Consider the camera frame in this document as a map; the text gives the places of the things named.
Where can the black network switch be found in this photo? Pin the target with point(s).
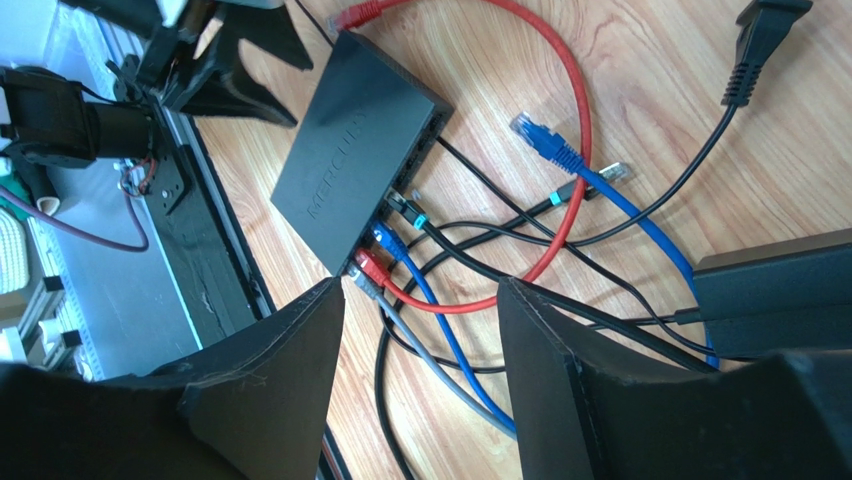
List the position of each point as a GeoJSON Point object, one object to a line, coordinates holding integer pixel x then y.
{"type": "Point", "coordinates": [368, 128]}

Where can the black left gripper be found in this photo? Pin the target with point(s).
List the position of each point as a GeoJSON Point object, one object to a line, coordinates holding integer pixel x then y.
{"type": "Point", "coordinates": [215, 84]}

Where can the black power adapter brick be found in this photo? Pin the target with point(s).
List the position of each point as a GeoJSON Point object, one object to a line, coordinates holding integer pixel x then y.
{"type": "Point", "coordinates": [794, 294]}

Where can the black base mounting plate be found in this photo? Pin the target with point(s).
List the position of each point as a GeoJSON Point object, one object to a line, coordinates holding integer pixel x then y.
{"type": "Point", "coordinates": [215, 272]}

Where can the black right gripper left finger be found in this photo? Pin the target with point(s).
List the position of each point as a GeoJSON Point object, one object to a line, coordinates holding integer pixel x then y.
{"type": "Point", "coordinates": [252, 406]}

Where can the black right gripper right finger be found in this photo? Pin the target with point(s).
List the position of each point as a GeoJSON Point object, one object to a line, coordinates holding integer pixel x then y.
{"type": "Point", "coordinates": [588, 407]}

